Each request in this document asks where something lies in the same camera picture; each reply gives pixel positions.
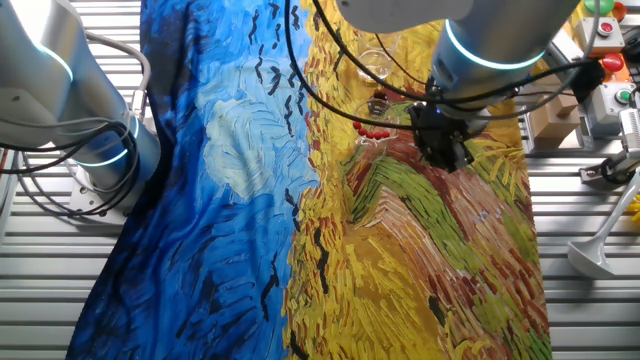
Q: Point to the small wooden block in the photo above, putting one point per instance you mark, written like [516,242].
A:
[562,106]

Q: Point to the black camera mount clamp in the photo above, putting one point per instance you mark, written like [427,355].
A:
[610,171]

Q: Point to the small cardboard box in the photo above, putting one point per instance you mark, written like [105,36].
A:
[547,125]

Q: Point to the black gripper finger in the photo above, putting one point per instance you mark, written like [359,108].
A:
[426,152]
[457,160]

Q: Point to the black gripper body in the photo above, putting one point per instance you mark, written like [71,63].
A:
[440,132]

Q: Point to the painted wheatfield print cloth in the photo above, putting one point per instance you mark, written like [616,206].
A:
[225,200]

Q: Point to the silver depth camera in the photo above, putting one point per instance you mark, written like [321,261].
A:
[631,130]

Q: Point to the silver bracket with black connector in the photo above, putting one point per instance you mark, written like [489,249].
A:
[590,80]

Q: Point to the clear dropper beaker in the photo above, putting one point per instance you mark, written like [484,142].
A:
[372,150]

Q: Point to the red bulb glass dropper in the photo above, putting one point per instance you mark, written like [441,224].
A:
[385,133]
[377,135]
[356,124]
[362,131]
[370,135]

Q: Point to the black bottle cap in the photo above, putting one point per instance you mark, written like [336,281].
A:
[380,95]

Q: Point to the clear beaker with liquid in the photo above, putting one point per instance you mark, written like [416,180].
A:
[375,70]

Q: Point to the grey box green button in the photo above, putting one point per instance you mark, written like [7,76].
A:
[612,102]

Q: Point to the orange round knob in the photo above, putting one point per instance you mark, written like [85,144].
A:
[620,10]

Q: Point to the yellow box green button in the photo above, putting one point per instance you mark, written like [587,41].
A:
[600,5]

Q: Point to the grey box red button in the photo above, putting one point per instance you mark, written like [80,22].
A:
[600,35]

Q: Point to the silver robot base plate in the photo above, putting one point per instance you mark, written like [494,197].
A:
[100,205]

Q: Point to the yellow plastic object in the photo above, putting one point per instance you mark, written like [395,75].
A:
[635,210]

